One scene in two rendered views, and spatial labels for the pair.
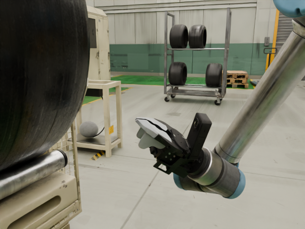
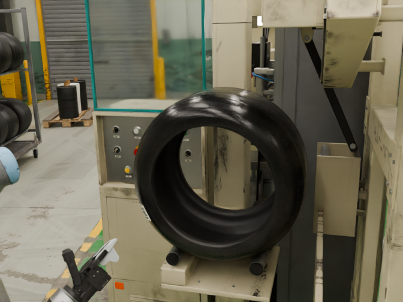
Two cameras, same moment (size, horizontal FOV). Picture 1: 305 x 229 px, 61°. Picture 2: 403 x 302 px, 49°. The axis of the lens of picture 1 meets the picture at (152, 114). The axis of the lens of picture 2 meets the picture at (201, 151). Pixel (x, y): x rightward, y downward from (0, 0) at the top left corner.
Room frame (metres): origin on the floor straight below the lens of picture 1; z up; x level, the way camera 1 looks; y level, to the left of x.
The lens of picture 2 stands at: (1.86, 0.01, 1.64)
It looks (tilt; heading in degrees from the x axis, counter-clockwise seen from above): 16 degrees down; 167
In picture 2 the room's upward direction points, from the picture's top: 1 degrees counter-clockwise
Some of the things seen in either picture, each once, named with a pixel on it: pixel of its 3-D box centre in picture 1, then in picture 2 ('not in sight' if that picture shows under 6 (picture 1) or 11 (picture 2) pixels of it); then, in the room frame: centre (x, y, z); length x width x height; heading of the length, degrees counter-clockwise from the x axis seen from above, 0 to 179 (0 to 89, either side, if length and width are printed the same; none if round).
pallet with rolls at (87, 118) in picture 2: not in sight; (71, 100); (-6.68, -0.43, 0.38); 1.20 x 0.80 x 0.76; 170
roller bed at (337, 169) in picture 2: not in sight; (335, 187); (0.45, 0.86, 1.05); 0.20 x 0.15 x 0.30; 152
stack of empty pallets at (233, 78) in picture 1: (234, 78); not in sight; (8.56, -2.71, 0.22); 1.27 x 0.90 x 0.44; 162
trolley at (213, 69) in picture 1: (196, 58); not in sight; (5.76, -0.96, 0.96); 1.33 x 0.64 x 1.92; 70
